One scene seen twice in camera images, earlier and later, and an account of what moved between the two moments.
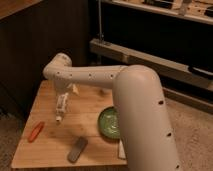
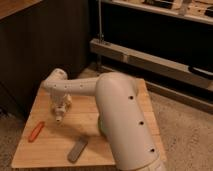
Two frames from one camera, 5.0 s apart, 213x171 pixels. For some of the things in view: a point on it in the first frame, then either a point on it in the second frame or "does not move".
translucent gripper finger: [74, 86] to [69, 104]
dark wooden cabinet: [29, 37] does not move
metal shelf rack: [174, 38] does not move
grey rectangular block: [77, 150] does not move
